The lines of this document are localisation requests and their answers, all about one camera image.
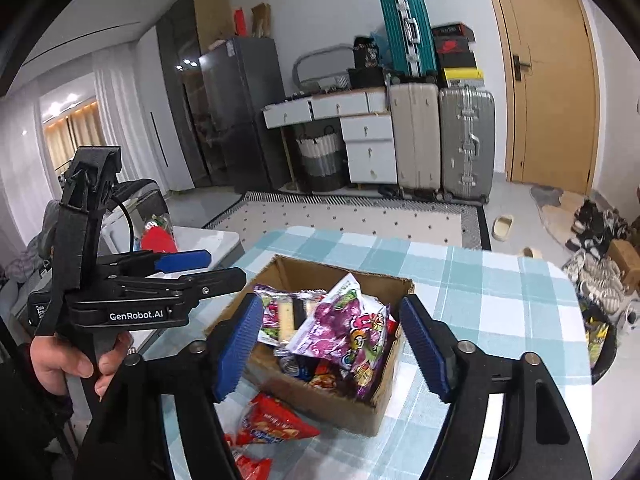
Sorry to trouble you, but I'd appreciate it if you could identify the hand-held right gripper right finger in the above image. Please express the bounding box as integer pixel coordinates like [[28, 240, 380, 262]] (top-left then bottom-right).
[[399, 294, 588, 480]]

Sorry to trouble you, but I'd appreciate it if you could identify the red chip packet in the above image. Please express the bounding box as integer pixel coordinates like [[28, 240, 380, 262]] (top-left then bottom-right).
[[235, 392, 321, 446], [225, 435, 273, 480]]

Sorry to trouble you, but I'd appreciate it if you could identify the oval mirror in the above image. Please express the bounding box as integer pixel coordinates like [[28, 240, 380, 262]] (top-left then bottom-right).
[[291, 44, 357, 98]]

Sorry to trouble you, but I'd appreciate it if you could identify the beige patterned rug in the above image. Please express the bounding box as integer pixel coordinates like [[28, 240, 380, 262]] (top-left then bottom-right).
[[202, 191, 493, 253]]

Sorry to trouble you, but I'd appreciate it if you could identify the pile of clothes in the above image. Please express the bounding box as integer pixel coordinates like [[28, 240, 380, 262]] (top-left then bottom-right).
[[0, 200, 61, 321]]

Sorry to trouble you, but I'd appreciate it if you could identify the grey fluffy floor mat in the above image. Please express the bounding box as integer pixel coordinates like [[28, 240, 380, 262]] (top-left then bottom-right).
[[530, 184, 601, 251]]

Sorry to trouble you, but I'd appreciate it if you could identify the purple and orange snack packet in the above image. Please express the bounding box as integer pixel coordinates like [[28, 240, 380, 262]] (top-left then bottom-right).
[[350, 305, 401, 401]]

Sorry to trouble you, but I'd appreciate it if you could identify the silver suitcase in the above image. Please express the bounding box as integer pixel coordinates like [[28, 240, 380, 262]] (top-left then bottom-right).
[[438, 85, 497, 205]]

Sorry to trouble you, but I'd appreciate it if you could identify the white desk with drawers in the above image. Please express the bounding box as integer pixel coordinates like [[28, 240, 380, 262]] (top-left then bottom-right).
[[262, 85, 396, 186]]

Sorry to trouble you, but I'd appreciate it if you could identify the clear yellow wafer packet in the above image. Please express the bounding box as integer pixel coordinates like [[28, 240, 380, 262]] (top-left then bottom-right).
[[277, 295, 311, 346]]

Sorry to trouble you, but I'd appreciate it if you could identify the blue snack packet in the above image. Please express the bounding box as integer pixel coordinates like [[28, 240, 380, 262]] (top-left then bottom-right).
[[277, 350, 321, 381]]

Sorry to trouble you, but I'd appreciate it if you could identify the tall tan cardboard box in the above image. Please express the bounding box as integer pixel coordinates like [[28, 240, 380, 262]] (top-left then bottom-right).
[[192, 0, 236, 53]]

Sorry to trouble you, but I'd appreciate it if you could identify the person's left forearm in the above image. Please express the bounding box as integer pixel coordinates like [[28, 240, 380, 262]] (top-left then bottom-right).
[[0, 342, 88, 480]]

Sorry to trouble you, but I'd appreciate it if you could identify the small brown box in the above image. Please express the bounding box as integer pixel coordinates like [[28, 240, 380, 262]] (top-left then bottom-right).
[[607, 239, 640, 281]]

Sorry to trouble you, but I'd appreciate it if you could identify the person's left hand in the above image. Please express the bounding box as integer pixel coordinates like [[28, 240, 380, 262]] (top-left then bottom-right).
[[30, 332, 133, 401]]

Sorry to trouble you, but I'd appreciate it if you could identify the yellow and black box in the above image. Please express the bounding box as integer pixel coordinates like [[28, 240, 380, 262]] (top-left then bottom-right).
[[440, 67, 486, 91]]

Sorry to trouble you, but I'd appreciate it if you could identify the dark glass cabinet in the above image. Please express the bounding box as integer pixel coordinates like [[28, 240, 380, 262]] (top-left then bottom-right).
[[156, 0, 241, 191]]

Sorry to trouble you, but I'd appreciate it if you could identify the white sheer curtain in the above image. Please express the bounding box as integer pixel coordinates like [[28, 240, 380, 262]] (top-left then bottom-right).
[[92, 47, 193, 196]]

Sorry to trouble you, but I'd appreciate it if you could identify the red gift bag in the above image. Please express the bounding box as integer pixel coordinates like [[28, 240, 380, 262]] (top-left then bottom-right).
[[140, 215, 178, 253]]

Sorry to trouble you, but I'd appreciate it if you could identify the grey and white laundry basket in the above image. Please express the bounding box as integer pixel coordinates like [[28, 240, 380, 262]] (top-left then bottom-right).
[[295, 127, 346, 193]]

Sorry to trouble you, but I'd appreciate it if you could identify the purple grape candy packet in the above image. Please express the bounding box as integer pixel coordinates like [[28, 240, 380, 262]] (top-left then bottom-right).
[[287, 272, 391, 361]]

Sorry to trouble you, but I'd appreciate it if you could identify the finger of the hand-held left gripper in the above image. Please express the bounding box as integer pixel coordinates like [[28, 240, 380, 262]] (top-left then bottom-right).
[[177, 266, 247, 311], [97, 249, 212, 276]]

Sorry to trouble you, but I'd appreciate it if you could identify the black waste bin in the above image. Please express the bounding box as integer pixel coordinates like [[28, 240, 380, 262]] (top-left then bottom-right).
[[580, 295, 621, 386]]

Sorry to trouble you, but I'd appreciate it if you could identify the brown cardboard box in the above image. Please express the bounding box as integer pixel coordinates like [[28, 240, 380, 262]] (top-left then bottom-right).
[[205, 254, 416, 438]]

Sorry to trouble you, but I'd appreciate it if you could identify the black bag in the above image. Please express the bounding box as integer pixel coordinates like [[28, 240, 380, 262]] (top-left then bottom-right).
[[347, 35, 388, 88]]

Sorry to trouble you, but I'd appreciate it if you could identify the beige suitcase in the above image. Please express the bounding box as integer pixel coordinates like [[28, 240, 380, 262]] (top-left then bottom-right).
[[387, 80, 442, 201]]

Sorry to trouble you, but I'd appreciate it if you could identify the teal suitcase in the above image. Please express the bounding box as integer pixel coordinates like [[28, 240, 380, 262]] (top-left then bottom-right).
[[379, 0, 438, 81]]

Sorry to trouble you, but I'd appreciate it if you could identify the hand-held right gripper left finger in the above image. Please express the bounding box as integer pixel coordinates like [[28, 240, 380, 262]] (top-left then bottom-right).
[[75, 292, 266, 480]]

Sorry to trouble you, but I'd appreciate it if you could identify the pile of shoes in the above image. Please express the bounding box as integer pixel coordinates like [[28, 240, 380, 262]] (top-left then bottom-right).
[[562, 197, 640, 341]]

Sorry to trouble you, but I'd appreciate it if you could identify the grey chair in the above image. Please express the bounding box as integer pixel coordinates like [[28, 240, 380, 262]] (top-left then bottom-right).
[[107, 178, 170, 251]]

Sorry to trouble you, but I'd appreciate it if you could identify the dark grey refrigerator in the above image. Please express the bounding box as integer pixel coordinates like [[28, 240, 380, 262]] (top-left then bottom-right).
[[197, 36, 293, 193]]

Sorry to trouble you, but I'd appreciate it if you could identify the tan curtain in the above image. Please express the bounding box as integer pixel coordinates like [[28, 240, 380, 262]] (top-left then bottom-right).
[[42, 102, 108, 171]]

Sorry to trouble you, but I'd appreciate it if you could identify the wooden door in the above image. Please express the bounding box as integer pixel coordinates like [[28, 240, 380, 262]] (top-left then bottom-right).
[[477, 0, 601, 196]]

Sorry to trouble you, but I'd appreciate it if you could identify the black and red shoe box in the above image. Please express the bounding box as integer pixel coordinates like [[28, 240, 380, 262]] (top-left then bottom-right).
[[431, 22, 476, 68]]

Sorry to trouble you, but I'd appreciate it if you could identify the brown paper bag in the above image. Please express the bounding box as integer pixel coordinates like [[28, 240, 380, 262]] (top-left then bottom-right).
[[250, 4, 273, 38]]

